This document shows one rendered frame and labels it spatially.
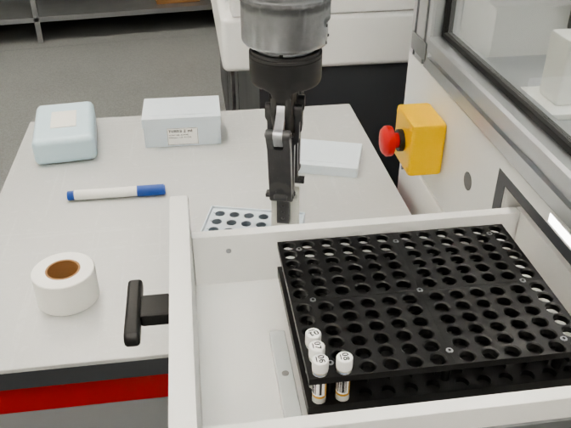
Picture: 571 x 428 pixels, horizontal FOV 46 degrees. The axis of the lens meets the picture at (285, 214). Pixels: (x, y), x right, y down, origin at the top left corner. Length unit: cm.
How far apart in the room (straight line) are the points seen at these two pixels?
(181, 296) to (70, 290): 27
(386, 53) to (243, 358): 87
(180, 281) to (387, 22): 89
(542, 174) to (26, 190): 72
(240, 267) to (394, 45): 77
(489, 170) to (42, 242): 56
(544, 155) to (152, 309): 36
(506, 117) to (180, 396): 42
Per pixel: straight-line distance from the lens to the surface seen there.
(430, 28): 92
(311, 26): 66
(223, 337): 63
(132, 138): 117
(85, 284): 79
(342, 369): 50
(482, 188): 78
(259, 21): 66
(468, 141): 80
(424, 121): 86
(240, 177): 103
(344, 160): 104
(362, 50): 134
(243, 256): 67
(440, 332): 55
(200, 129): 112
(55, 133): 112
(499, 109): 72
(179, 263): 57
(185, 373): 47
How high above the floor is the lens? 126
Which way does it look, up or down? 32 degrees down
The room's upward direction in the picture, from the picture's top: straight up
